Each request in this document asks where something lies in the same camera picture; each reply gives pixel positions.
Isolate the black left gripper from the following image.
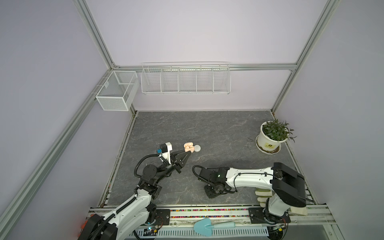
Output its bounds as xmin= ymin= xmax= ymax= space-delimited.
xmin=154 ymin=149 xmax=190 ymax=185

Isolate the pink earbud charging case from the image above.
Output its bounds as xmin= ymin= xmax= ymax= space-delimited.
xmin=184 ymin=142 xmax=195 ymax=153

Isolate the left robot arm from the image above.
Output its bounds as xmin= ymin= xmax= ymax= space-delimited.
xmin=78 ymin=150 xmax=194 ymax=240

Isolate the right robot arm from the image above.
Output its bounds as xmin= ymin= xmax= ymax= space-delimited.
xmin=192 ymin=162 xmax=307 ymax=223

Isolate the teal garden trowel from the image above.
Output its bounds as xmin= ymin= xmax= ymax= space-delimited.
xmin=194 ymin=218 xmax=236 ymax=237

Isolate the green circuit board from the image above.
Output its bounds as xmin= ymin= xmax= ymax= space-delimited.
xmin=143 ymin=227 xmax=159 ymax=237

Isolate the potted green plant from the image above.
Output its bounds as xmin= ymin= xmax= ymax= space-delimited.
xmin=255 ymin=120 xmax=296 ymax=155

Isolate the white mesh box basket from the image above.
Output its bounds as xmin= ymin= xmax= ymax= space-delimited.
xmin=96 ymin=71 xmax=140 ymax=112

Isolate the red white work glove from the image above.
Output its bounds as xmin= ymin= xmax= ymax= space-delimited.
xmin=78 ymin=221 xmax=88 ymax=237

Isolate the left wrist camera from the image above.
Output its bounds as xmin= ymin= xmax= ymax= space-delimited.
xmin=157 ymin=142 xmax=173 ymax=165

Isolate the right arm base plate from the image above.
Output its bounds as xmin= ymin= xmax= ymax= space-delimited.
xmin=248 ymin=207 xmax=291 ymax=225

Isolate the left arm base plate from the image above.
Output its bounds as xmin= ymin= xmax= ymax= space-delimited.
xmin=145 ymin=209 xmax=171 ymax=226

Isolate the white slotted cable duct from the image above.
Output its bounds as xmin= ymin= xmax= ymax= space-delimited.
xmin=134 ymin=226 xmax=270 ymax=239

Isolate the white wire shelf basket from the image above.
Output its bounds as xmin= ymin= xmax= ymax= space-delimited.
xmin=141 ymin=62 xmax=232 ymax=95

